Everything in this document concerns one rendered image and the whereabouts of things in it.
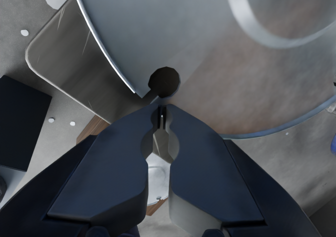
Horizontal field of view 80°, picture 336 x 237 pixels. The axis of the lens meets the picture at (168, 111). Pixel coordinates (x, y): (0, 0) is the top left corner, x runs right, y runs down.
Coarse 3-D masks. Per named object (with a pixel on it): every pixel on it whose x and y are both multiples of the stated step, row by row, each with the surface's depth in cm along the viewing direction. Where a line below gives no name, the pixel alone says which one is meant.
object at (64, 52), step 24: (72, 0) 10; (48, 24) 10; (72, 24) 10; (48, 48) 10; (72, 48) 11; (96, 48) 11; (48, 72) 11; (72, 72) 11; (96, 72) 12; (168, 72) 13; (72, 96) 12; (96, 96) 12; (120, 96) 13; (144, 96) 14
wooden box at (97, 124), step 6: (90, 120) 97; (96, 120) 91; (102, 120) 86; (90, 126) 93; (96, 126) 87; (102, 126) 82; (84, 132) 95; (90, 132) 89; (96, 132) 84; (78, 138) 96; (156, 204) 89; (150, 210) 90
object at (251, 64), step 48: (96, 0) 10; (144, 0) 11; (192, 0) 11; (240, 0) 12; (288, 0) 13; (144, 48) 12; (192, 48) 13; (240, 48) 14; (288, 48) 15; (192, 96) 15; (240, 96) 16; (288, 96) 18
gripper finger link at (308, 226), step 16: (240, 160) 8; (256, 176) 7; (256, 192) 7; (272, 192) 7; (272, 208) 6; (288, 208) 6; (256, 224) 6; (272, 224) 6; (288, 224) 6; (304, 224) 6
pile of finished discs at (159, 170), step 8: (152, 160) 72; (160, 160) 73; (152, 168) 73; (160, 168) 75; (168, 168) 77; (152, 176) 75; (160, 176) 76; (168, 176) 79; (152, 184) 77; (160, 184) 79; (168, 184) 81; (152, 192) 80; (160, 192) 82; (152, 200) 82
